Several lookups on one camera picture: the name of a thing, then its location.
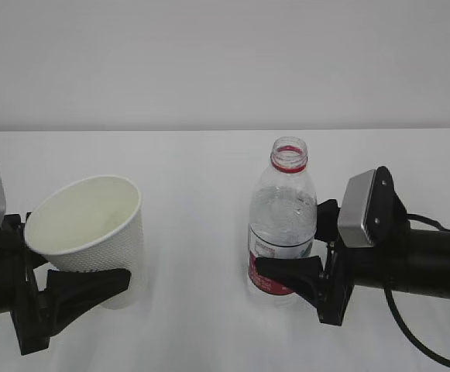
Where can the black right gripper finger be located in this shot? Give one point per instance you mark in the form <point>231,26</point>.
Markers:
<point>327,219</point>
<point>302,276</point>

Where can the clear Nongfu Spring water bottle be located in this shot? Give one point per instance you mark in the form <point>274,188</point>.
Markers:
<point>282,218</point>

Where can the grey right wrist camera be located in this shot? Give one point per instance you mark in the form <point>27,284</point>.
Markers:
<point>353,219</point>

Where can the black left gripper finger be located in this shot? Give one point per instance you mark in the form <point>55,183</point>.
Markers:
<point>68,295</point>

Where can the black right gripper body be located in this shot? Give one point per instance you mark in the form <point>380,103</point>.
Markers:
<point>333,279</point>

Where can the white paper coffee cup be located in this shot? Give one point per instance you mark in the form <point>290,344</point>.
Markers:
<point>92,225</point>

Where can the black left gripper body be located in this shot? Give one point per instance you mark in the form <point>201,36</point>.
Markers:
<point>19,294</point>

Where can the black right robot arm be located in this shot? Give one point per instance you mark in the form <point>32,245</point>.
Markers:
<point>403,259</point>

